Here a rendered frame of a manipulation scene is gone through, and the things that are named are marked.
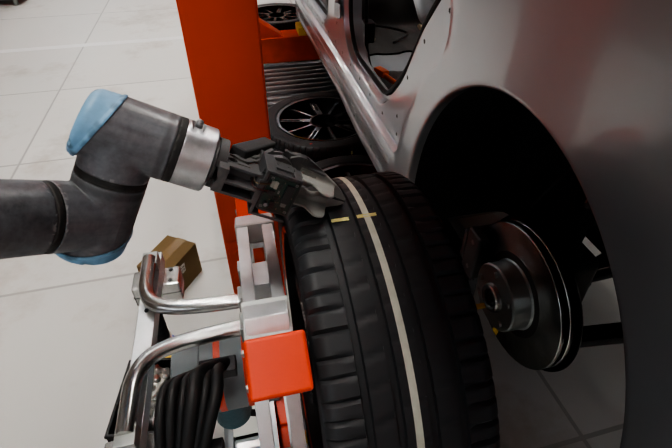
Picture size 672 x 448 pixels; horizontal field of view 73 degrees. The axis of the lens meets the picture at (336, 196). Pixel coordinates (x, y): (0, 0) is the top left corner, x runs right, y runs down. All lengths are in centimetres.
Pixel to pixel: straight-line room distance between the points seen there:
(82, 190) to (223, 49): 53
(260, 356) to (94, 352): 166
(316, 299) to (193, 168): 23
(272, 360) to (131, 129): 32
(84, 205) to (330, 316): 33
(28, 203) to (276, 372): 33
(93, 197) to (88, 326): 169
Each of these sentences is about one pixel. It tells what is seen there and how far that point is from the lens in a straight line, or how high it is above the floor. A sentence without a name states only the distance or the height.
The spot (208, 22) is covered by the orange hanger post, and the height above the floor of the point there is 134.
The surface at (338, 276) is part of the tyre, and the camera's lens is 64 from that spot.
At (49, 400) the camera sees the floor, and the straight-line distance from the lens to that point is 214.
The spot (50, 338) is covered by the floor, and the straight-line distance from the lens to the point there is 233.
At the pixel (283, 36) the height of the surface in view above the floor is 68.
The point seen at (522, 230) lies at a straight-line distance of 101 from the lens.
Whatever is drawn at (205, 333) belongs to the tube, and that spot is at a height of 101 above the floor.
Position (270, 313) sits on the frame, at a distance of 65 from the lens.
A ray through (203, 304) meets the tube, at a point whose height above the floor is 101.
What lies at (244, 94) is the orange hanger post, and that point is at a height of 118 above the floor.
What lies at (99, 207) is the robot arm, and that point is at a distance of 64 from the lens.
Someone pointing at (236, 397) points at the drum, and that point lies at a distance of 89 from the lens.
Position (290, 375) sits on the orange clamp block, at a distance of 58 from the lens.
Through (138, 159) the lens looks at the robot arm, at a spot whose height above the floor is 132.
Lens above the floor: 163
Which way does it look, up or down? 37 degrees down
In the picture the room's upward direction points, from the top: straight up
